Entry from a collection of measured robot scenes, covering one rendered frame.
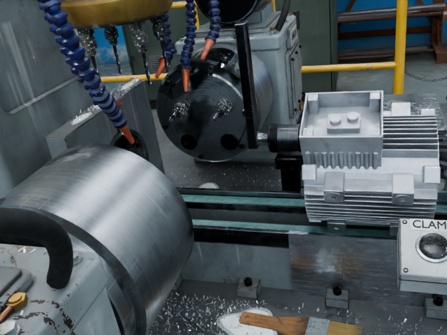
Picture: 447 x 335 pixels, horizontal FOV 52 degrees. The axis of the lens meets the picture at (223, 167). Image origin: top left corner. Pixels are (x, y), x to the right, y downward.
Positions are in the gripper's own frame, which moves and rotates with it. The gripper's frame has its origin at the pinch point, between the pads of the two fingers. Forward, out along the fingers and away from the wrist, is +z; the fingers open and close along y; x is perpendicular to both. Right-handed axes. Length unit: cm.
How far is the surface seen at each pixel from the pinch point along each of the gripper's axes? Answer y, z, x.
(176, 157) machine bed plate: -44, 54, 33
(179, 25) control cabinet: -303, 155, 51
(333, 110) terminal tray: 0.7, 6.2, -6.1
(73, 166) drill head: 30.6, 35.6, -6.7
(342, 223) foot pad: 8.0, 2.2, 10.8
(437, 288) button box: 30.6, -8.3, 1.4
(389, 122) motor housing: 2.3, -2.6, -5.7
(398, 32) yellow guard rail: -222, -17, 28
